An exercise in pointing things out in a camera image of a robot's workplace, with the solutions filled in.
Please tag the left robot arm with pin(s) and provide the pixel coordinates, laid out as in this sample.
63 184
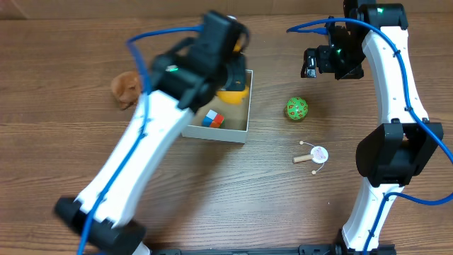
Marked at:
174 87

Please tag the white cardboard box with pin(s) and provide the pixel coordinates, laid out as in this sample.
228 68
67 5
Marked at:
235 125

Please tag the yellow toy whale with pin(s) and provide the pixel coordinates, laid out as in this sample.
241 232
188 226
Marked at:
234 97

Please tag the small wooden rattle drum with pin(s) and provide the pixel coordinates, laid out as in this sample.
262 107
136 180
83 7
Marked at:
318 155

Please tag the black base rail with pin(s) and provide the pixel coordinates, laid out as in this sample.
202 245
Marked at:
240 251

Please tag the brown plush toy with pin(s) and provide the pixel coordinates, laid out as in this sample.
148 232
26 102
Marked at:
126 88

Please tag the colourful puzzle cube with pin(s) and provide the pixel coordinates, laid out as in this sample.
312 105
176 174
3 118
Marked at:
212 119

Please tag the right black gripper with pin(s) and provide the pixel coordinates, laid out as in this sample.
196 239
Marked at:
311 63

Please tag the green number ball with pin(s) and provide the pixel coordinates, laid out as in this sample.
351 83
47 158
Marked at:
296 109

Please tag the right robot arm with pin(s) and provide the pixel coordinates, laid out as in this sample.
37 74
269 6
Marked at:
405 138

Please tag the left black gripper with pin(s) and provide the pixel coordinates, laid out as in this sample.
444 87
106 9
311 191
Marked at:
236 76

